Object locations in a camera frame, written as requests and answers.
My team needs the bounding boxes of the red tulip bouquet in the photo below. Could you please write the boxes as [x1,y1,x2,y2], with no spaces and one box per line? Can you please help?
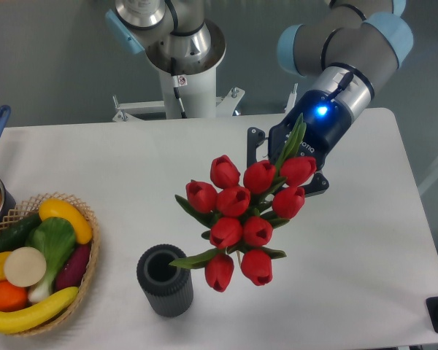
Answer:
[170,117,317,292]

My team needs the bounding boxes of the orange fruit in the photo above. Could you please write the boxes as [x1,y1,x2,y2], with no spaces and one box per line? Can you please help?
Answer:
[0,281,28,312]

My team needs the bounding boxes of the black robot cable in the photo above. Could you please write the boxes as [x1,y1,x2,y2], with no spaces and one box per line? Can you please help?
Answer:
[169,58,188,120]

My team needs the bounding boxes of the yellow banana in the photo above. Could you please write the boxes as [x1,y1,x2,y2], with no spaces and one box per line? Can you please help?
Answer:
[0,287,79,335]

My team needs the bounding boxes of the purple sweet potato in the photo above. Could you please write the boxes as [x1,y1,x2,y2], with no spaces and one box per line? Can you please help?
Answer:
[55,244,91,291]

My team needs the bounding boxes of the green bok choy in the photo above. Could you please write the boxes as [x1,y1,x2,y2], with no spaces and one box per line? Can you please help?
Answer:
[26,217,76,304]

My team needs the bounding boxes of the dark green cucumber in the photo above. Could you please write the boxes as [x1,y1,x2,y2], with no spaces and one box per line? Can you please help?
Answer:
[0,214,42,253]

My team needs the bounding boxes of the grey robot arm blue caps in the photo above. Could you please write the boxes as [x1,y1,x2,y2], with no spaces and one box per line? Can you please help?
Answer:
[105,1,413,169]

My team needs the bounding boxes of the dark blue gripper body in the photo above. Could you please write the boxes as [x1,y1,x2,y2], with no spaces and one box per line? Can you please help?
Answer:
[268,88,352,170]

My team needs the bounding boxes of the dark grey ribbed vase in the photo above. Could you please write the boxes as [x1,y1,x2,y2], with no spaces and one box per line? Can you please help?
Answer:
[137,244,194,318]

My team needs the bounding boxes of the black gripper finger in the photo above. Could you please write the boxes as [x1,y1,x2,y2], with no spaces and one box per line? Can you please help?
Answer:
[302,171,329,197]
[246,127,269,168]

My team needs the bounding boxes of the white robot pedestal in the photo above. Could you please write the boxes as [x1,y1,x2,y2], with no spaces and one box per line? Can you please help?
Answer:
[112,66,245,122]

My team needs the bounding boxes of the cream round radish slice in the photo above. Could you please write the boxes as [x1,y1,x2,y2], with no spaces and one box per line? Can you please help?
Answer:
[4,246,47,287]

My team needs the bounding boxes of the woven wicker basket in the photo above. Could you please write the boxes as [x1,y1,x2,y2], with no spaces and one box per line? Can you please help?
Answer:
[0,192,100,336]

